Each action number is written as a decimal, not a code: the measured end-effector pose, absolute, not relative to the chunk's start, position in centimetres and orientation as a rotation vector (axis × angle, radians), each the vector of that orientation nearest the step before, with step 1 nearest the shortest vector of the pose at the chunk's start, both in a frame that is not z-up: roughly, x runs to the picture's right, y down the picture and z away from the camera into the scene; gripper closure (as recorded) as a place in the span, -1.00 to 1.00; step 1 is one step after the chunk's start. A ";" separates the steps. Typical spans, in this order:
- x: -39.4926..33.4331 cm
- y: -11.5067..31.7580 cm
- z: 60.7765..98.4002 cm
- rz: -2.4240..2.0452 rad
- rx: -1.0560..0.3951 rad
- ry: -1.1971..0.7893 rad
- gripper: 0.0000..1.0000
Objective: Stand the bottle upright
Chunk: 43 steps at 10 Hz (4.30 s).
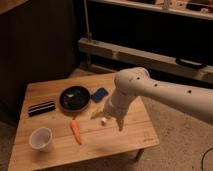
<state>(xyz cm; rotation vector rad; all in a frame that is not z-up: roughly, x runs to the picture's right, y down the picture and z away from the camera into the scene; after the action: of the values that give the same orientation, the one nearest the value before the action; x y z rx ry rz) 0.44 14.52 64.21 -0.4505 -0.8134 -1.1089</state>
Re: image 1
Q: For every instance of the wooden low table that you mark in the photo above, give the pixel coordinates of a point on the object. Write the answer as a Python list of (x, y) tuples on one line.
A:
[(97, 140)]

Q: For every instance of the metal pole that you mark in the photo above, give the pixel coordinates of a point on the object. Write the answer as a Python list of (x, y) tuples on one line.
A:
[(88, 33)]

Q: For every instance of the black handle on bench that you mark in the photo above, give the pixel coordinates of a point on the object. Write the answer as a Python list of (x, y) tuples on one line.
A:
[(190, 64)]

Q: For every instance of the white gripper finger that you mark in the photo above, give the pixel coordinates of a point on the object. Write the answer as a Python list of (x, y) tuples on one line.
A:
[(120, 122)]

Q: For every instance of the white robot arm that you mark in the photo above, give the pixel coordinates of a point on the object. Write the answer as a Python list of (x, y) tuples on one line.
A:
[(134, 82)]

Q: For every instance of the wooden bench beam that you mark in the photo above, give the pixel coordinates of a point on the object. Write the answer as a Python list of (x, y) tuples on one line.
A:
[(146, 59)]

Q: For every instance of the white paper cup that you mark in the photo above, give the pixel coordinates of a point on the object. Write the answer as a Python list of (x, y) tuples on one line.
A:
[(41, 139)]

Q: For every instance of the clear yellow plastic bottle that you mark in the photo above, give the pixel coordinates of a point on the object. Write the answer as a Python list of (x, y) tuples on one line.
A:
[(98, 113)]

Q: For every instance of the orange carrot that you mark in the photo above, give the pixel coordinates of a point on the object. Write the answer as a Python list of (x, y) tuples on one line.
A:
[(76, 132)]

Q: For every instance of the black round plate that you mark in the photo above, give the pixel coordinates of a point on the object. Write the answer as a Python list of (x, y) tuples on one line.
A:
[(74, 98)]

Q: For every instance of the blue sponge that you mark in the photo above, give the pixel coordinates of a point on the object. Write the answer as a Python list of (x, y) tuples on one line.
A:
[(99, 95)]

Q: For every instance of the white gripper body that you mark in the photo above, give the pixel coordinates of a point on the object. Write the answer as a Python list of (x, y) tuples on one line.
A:
[(117, 105)]

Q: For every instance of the wooden shelf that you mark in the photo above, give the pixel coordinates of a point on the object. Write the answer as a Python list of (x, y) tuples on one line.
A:
[(156, 8)]

